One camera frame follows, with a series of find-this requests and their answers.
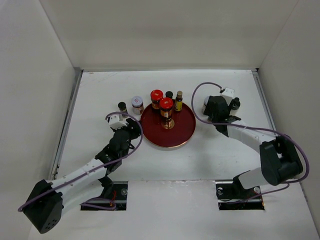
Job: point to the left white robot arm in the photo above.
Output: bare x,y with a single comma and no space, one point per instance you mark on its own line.
87,187

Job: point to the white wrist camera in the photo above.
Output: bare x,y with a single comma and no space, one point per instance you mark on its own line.
227,93
116,121

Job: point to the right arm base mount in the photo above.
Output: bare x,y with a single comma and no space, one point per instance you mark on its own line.
232,196

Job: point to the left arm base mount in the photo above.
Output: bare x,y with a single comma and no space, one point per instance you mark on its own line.
112,198

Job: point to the red cap sauce bottle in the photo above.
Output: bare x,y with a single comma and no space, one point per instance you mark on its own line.
155,97
166,112

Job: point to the white lid jar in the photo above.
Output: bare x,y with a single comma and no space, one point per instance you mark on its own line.
137,105
205,102

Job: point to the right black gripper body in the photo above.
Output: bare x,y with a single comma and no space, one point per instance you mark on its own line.
208,112

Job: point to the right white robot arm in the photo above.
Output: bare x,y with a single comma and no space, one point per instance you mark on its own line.
279,160

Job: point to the yellow label oil bottle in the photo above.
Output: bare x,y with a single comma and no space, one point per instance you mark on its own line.
178,103

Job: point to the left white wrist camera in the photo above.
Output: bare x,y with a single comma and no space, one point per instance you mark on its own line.
116,121

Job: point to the red round tray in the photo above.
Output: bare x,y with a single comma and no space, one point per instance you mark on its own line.
153,130

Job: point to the black cap spice bottle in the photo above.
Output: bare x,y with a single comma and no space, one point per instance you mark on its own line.
169,94
123,109

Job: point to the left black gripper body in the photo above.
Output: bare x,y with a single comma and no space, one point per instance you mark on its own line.
132,134

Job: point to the black cap white bottle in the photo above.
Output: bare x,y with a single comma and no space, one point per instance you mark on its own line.
235,104

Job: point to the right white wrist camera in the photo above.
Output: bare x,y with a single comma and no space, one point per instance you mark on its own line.
227,93

